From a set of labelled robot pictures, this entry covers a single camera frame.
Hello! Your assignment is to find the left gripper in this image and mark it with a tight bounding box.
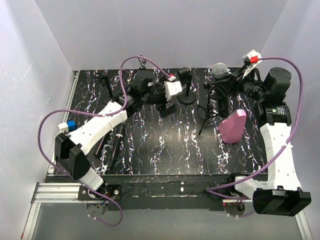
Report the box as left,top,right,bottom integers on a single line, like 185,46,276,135
141,76,178,117

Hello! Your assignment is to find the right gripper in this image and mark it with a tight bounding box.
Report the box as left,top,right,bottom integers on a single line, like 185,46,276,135
212,64,268,102

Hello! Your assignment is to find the silver mesh microphone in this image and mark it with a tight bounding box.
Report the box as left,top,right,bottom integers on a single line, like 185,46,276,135
211,62,230,118
93,135,108,158

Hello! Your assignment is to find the shock mount stand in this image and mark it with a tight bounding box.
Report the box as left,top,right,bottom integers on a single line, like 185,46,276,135
197,81,219,135

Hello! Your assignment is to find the round base stand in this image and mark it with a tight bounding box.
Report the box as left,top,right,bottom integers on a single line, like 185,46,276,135
94,72,113,99
177,67,196,106

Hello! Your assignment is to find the tall black foam microphone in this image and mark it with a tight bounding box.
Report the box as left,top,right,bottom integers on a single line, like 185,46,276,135
108,123,126,169

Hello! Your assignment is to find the black tripod stand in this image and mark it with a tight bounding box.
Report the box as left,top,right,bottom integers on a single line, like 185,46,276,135
138,57,147,71

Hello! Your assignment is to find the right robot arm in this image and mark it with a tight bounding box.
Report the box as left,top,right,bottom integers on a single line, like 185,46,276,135
211,63,312,217

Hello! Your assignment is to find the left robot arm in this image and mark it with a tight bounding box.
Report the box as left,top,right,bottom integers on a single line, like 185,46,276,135
54,70,183,200

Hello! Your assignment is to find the pink wedge block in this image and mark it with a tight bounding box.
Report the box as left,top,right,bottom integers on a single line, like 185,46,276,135
218,109,247,144

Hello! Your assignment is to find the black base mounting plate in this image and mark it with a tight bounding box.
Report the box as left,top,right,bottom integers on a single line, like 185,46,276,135
77,173,257,212

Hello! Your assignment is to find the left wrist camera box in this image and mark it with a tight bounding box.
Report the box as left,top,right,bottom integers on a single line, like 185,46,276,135
164,74,183,101

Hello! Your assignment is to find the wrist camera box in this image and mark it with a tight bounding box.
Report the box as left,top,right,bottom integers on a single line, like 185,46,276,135
164,74,183,101
242,49,262,78

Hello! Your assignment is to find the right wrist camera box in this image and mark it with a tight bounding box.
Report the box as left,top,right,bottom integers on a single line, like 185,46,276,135
242,49,262,78

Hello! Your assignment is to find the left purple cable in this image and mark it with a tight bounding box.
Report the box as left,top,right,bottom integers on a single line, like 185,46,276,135
37,55,173,227

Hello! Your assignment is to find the aluminium frame rail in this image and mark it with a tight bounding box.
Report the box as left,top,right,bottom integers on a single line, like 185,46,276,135
24,68,311,240

